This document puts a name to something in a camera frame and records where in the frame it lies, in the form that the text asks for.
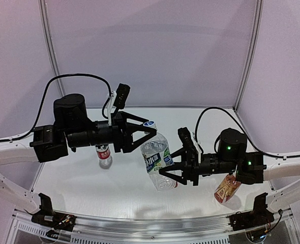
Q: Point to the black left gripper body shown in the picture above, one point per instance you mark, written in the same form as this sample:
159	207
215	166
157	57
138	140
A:
121	131

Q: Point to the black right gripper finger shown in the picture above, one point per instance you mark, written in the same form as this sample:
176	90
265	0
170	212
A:
182	153
175	172

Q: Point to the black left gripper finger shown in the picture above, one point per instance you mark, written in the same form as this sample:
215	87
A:
148	133
125	125

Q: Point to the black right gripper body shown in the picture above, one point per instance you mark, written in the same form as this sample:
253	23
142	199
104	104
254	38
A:
192	165

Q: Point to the blue white bottle cap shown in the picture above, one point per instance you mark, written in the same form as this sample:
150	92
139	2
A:
150	124

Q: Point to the clear bottle green blue label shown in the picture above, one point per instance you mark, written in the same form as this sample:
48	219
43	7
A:
156	155

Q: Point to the clear bottle red label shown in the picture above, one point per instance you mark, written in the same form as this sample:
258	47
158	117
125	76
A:
104	156

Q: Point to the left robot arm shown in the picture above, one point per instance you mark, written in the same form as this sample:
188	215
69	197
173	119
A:
72	129

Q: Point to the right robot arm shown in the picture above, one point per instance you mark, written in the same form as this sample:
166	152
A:
249	168

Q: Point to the amber tea bottle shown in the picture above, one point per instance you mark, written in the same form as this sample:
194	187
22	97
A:
226	189

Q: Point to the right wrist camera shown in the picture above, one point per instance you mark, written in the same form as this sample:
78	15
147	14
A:
190	147

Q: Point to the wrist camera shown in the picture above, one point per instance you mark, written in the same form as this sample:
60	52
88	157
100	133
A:
190	147
117	100

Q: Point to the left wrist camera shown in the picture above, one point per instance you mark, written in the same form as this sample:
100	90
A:
117	100

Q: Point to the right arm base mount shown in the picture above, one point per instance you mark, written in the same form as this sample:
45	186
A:
258	216

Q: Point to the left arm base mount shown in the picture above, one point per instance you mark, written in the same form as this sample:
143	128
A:
56	221

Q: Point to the aluminium front rail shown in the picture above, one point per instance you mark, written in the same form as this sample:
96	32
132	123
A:
216	229

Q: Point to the left aluminium frame post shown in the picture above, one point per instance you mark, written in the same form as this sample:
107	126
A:
48	37

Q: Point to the aluminium frame post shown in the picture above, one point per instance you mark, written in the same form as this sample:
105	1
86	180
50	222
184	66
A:
250	54
48	37

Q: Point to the right aluminium frame post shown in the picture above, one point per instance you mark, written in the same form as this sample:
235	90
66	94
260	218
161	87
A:
250	54

